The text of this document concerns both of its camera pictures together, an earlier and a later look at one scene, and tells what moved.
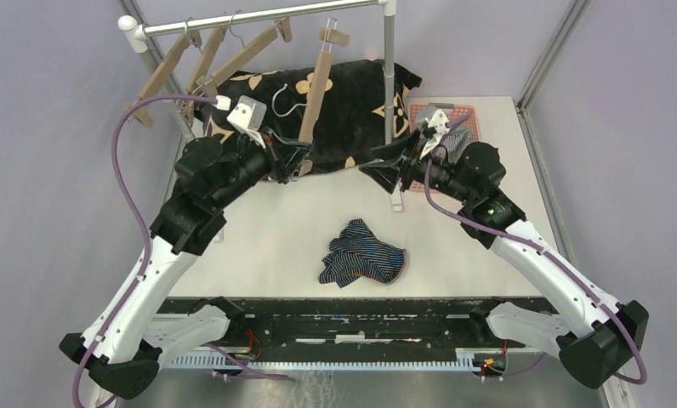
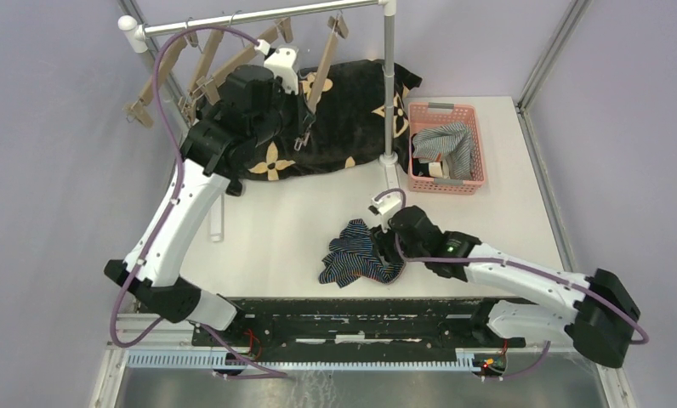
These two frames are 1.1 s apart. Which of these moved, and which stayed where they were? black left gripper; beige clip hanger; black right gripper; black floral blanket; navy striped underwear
Moved: black left gripper; black right gripper
Stayed: navy striped underwear; black floral blanket; beige clip hanger
